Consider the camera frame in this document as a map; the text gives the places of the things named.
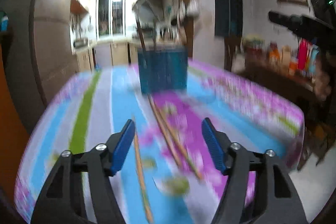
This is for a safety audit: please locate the dark brown wooden chopstick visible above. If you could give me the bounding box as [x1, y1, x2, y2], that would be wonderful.
[135, 15, 146, 53]

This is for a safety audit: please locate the light bamboo chopstick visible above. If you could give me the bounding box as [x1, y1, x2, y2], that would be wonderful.
[132, 116, 154, 223]

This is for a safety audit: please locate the floral striped tablecloth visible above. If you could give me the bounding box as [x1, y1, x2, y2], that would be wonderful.
[14, 61, 304, 223]

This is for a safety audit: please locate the white plastic bag hanging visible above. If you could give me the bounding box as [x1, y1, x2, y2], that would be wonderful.
[186, 0, 200, 18]

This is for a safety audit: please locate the blue perforated utensil holder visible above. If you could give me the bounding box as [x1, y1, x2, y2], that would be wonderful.
[138, 47, 188, 94]

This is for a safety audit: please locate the dark wooden side table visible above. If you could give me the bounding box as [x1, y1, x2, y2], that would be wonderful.
[238, 63, 322, 116]

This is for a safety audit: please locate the range hood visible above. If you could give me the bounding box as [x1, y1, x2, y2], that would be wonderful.
[132, 0, 164, 24]

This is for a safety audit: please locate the brown chopstick short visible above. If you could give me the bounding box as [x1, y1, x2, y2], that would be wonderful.
[147, 95, 182, 168]

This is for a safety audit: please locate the dark wooden chair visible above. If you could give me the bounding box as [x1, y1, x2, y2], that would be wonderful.
[224, 36, 242, 72]

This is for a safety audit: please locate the red thermos bottle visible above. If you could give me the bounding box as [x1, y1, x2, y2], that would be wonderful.
[297, 39, 309, 71]

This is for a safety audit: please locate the kitchen window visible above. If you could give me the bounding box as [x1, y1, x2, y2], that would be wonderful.
[97, 0, 125, 38]

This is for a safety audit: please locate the brown chopstick long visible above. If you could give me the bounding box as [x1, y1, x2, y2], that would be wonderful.
[154, 102, 203, 181]

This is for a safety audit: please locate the beige refrigerator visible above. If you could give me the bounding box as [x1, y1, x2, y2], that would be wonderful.
[1, 0, 78, 132]

